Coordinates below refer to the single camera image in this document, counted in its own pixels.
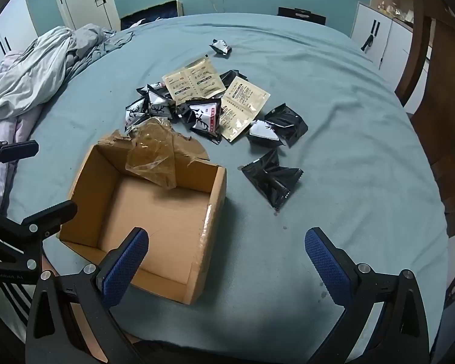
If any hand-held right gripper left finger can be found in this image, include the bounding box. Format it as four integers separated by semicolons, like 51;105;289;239
25;227;150;364

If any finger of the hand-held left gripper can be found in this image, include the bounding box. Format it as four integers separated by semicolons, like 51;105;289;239
0;134;39;183
0;200;78;270

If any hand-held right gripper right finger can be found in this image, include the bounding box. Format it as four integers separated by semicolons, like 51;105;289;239
304;227;429;364

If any cardboard box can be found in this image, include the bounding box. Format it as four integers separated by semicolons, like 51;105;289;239
59;129;227;306

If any black foil snack packet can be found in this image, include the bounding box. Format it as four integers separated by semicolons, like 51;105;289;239
241;149;304;210

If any pile of snack packets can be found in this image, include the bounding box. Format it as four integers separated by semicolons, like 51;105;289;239
124;69;308;148

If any red label snack packet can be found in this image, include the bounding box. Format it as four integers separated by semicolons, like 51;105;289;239
184;98;222;145

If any beige printed double sachet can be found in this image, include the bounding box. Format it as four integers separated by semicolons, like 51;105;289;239
217;76;271;143
162;56;226;104

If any lilac blanket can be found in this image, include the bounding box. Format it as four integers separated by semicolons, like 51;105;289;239
0;51;48;217

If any black white striped cloth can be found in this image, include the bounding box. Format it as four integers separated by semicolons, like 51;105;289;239
0;284;31;327

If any crumpled grey blanket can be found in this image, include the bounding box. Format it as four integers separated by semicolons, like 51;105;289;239
0;25;135;130

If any white wardrobe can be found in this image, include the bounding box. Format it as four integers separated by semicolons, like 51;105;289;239
0;0;39;72

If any crumpled clear plastic film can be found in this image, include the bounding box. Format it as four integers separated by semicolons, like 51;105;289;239
125;117;179;189

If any white door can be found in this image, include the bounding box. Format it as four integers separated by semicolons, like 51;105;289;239
51;0;120;31

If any brown wooden chair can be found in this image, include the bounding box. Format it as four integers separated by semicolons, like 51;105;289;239
394;0;455;236

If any crumpled black white packet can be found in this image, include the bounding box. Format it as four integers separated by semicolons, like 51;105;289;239
209;39;233;57

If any white cabinet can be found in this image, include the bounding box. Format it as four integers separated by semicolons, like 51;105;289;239
351;2;433;114

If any black paper bag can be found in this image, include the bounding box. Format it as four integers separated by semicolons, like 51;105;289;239
278;6;327;26

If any small assorted clutter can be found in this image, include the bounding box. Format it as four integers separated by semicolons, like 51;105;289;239
377;0;416;21

